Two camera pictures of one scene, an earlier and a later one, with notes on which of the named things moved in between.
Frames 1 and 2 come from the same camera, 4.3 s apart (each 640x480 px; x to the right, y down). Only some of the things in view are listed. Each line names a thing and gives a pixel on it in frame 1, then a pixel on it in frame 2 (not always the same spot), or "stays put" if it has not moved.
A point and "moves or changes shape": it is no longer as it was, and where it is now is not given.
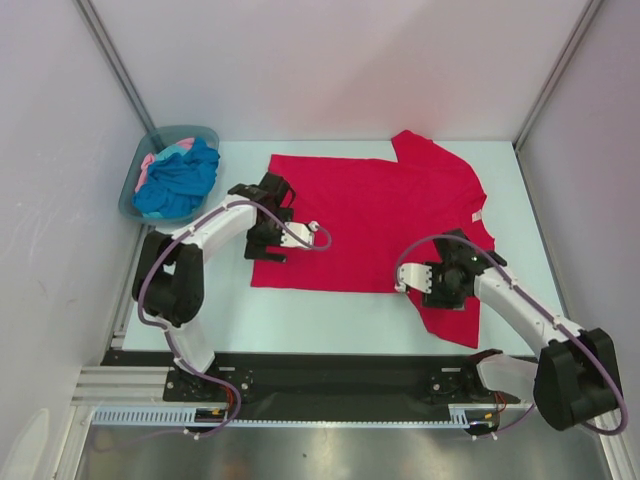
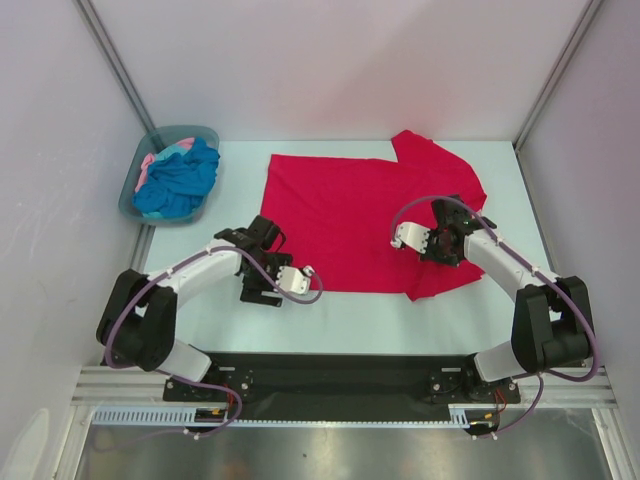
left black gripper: [256, 248] → [253, 293]
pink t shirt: [150, 157] stays put
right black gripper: [442, 300] → [439, 248]
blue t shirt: [177, 184] stays put
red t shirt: [371, 216] moves or changes shape
